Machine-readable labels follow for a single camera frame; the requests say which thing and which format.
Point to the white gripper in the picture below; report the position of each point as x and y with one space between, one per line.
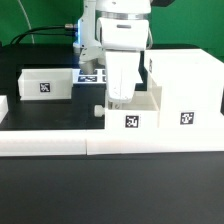
122 42

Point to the white front drawer box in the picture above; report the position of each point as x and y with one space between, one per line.
141 113

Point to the white drawer box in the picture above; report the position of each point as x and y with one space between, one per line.
45 84
141 113

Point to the white drawer cabinet frame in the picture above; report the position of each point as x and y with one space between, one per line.
188 86

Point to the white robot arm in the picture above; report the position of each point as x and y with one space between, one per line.
91 51

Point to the white rear drawer box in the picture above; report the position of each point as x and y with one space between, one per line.
45 84

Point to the white marker tag sheet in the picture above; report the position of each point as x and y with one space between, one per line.
98 77

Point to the white front fence bar right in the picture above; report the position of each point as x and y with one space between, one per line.
155 141

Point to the white fence bar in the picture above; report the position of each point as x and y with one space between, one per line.
42 143
3 107
155 141

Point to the white front fence bar left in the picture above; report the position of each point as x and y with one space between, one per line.
42 143

